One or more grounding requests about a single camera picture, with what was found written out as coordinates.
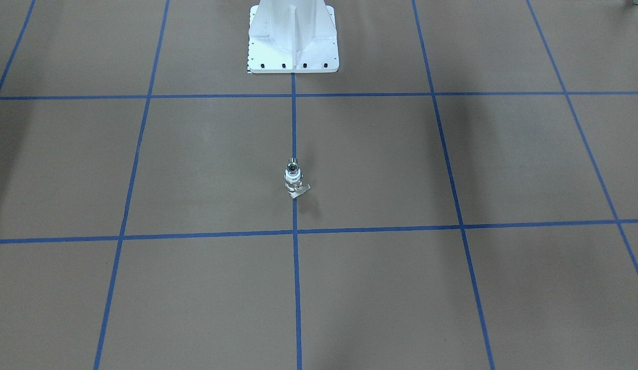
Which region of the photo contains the brown paper table cover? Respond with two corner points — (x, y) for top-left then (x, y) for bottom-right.
(0, 1), (638, 369)

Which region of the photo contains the small metal pipe fitting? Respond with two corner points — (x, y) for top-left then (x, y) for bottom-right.
(285, 158), (300, 174)

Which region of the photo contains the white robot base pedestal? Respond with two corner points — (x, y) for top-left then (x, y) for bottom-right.
(247, 1), (340, 73)

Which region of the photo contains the white PPR valve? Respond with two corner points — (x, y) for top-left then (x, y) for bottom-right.
(284, 168), (312, 199)

